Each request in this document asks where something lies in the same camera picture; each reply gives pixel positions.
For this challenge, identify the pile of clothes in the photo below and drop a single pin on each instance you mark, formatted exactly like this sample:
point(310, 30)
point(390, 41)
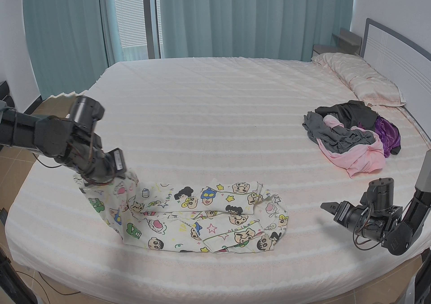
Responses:
point(346, 137)

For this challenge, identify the bed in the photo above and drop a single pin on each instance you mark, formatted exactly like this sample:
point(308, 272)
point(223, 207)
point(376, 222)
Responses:
point(202, 110)

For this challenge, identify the blue-green curtain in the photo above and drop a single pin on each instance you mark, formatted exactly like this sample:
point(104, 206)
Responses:
point(67, 26)
point(252, 6)

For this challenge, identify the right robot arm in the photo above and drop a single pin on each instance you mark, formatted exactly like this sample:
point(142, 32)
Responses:
point(404, 222)

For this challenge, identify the window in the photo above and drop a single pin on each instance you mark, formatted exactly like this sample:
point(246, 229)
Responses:
point(134, 6)

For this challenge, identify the white printed pyjama top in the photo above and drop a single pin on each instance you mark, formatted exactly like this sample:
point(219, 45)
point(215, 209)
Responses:
point(202, 215)

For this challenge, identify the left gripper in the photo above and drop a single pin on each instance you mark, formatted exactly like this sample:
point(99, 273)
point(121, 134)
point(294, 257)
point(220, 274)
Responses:
point(109, 164)

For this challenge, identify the pale pink pillow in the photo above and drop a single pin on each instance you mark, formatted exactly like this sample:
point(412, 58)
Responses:
point(360, 77)

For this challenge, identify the grey bedside table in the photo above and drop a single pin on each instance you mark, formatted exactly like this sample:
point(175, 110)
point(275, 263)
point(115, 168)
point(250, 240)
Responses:
point(343, 42)

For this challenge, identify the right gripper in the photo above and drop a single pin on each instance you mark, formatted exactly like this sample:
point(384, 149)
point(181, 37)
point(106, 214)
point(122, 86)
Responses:
point(348, 217)

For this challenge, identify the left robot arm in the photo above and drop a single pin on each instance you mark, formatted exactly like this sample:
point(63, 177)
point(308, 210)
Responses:
point(47, 134)

